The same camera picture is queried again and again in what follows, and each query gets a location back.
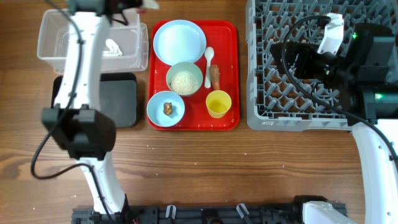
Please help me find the yellow cup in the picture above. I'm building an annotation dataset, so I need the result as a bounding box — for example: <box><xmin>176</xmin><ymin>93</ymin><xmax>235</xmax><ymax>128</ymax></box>
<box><xmin>206</xmin><ymin>90</ymin><xmax>232</xmax><ymax>118</ymax></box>

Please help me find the green bowl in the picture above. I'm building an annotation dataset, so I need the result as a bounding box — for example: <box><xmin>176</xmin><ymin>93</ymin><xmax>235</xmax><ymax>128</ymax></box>
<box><xmin>166</xmin><ymin>62</ymin><xmax>203</xmax><ymax>96</ymax></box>

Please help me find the white rice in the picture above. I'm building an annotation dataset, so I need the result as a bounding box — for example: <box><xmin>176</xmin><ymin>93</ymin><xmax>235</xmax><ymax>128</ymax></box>
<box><xmin>170</xmin><ymin>71</ymin><xmax>200</xmax><ymax>95</ymax></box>

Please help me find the small light blue bowl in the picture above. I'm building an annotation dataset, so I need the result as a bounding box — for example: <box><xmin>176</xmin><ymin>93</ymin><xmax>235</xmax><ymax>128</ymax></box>
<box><xmin>147</xmin><ymin>91</ymin><xmax>185</xmax><ymax>128</ymax></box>

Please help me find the brown food scrap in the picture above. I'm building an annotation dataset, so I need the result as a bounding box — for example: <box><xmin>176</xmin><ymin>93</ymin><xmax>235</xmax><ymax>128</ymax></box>
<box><xmin>163</xmin><ymin>102</ymin><xmax>173</xmax><ymax>116</ymax></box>

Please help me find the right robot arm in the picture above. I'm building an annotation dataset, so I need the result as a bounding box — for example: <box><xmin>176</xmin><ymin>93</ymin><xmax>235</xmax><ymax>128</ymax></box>
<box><xmin>271</xmin><ymin>23</ymin><xmax>397</xmax><ymax>223</ymax></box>

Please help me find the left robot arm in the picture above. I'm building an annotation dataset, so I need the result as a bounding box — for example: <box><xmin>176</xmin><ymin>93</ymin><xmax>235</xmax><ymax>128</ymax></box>
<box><xmin>30</xmin><ymin>0</ymin><xmax>144</xmax><ymax>223</ymax></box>

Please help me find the clear plastic waste bin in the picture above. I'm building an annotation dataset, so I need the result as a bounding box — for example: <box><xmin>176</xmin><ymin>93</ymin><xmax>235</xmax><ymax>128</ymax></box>
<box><xmin>37</xmin><ymin>9</ymin><xmax>149</xmax><ymax>74</ymax></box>

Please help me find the grey dishwasher rack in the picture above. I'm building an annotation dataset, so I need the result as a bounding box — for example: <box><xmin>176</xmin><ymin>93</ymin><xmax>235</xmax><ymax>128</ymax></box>
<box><xmin>245</xmin><ymin>0</ymin><xmax>397</xmax><ymax>131</ymax></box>

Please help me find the black waste tray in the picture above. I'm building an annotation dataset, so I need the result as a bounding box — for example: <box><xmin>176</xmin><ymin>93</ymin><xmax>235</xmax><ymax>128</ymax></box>
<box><xmin>41</xmin><ymin>73</ymin><xmax>137</xmax><ymax>144</ymax></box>

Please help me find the large light blue plate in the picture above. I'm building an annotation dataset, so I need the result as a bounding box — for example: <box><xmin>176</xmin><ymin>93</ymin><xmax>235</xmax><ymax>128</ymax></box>
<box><xmin>152</xmin><ymin>20</ymin><xmax>206</xmax><ymax>66</ymax></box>

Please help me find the red serving tray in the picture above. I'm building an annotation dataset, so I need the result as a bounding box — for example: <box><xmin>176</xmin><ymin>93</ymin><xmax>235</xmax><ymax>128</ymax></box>
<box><xmin>147</xmin><ymin>20</ymin><xmax>240</xmax><ymax>131</ymax></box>

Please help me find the white plastic spoon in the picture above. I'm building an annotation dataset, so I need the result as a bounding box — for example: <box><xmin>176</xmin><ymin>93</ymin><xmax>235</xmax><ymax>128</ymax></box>
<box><xmin>204</xmin><ymin>47</ymin><xmax>215</xmax><ymax>88</ymax></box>

